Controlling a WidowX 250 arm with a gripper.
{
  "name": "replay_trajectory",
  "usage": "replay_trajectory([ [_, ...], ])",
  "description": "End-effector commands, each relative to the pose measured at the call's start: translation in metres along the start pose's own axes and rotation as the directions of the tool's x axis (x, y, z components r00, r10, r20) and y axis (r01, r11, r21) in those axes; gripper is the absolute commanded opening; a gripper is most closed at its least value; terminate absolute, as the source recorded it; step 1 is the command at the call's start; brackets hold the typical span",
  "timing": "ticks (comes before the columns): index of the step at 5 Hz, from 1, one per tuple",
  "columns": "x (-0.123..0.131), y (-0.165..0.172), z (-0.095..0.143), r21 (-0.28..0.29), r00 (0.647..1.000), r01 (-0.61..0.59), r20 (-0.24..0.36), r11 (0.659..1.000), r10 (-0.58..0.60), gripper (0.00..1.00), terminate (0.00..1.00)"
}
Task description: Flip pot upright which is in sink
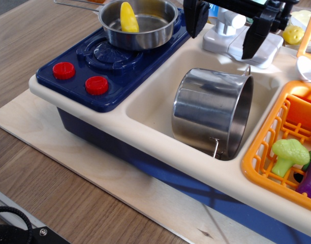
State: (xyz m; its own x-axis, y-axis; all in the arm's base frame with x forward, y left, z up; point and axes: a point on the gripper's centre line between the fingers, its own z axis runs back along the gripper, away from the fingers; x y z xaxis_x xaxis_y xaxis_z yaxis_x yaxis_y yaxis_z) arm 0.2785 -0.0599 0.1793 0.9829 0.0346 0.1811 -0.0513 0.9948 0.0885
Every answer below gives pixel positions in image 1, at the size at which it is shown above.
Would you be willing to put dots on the yellow toy corn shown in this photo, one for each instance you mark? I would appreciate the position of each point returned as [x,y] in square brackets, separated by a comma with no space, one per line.
[128,19]

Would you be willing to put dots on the orange dish rack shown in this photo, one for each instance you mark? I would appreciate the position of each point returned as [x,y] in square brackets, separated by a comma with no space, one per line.
[289,118]

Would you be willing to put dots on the blue toy stove top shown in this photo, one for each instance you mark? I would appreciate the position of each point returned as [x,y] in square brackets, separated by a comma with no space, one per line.
[124,70]

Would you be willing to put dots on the green toy broccoli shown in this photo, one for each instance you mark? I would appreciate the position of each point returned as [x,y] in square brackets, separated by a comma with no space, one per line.
[289,152]

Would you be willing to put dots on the steel saucepan on stove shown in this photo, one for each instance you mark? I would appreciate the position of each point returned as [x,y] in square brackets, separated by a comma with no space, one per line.
[155,19]

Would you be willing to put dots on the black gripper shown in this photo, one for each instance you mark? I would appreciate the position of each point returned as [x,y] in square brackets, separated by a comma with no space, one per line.
[268,17]

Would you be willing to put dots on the red stove knob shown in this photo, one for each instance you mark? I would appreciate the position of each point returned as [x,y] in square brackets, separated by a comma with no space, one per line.
[63,70]
[96,85]

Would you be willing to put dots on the light plywood board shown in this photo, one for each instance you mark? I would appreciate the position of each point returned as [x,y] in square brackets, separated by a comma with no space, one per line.
[37,123]

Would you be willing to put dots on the black metal bracket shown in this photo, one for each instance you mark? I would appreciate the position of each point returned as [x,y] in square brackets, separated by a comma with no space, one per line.
[13,234]

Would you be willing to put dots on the purple toy eggplant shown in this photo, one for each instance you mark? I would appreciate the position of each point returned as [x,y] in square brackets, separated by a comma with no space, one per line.
[309,180]

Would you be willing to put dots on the right red stove knob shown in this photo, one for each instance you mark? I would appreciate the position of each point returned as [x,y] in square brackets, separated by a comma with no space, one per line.
[96,85]

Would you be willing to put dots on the yellow toy vegetable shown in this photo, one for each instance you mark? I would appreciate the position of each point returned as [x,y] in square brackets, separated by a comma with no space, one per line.
[293,35]

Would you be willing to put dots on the steel pot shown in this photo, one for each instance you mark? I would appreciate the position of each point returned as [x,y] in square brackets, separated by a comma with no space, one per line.
[211,110]

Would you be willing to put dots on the left red stove knob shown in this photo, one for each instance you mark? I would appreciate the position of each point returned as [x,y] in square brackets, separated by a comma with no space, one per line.
[63,70]

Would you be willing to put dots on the cream toy kitchen sink unit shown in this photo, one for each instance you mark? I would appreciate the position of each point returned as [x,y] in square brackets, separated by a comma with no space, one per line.
[143,120]

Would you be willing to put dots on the white toy faucet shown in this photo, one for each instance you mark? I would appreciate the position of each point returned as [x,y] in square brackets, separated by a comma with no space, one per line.
[227,38]

